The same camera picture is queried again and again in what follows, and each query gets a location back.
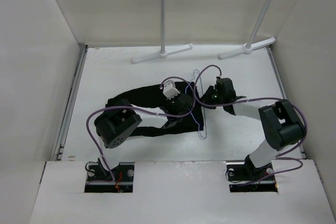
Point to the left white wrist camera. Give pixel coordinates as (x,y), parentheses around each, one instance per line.
(169,89)

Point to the black trousers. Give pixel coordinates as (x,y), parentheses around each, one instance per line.
(151,98)

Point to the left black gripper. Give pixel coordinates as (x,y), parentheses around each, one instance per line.
(170,101)

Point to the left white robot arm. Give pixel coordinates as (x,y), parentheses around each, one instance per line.
(117,122)

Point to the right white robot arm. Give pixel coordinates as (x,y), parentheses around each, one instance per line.
(283,125)

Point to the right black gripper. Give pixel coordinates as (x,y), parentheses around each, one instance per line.
(206,96)

